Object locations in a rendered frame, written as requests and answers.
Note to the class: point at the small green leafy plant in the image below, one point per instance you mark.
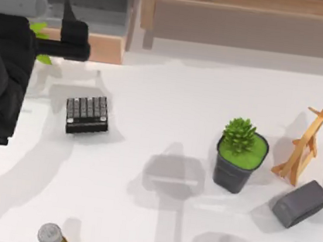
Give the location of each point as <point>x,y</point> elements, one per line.
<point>43,58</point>

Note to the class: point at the pale wooden drawer front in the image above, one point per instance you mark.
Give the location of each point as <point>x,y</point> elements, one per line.
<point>105,47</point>

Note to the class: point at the black keypad with grey keys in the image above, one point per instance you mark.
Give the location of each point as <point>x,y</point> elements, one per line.
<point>87,114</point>

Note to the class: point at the wooden open shelf cupboard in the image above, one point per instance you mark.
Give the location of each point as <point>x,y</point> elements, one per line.
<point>250,22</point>

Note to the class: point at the amber bottle with grey cap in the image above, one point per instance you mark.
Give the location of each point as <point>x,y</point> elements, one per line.
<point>51,237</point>

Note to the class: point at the green plant in dark pot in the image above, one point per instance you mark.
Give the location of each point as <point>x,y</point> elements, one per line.
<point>237,162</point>

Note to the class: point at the small wooden easel stand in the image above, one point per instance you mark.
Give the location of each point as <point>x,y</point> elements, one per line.
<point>306,144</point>

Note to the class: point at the dark grey rounded box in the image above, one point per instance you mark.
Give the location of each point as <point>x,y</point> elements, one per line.
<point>301,204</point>

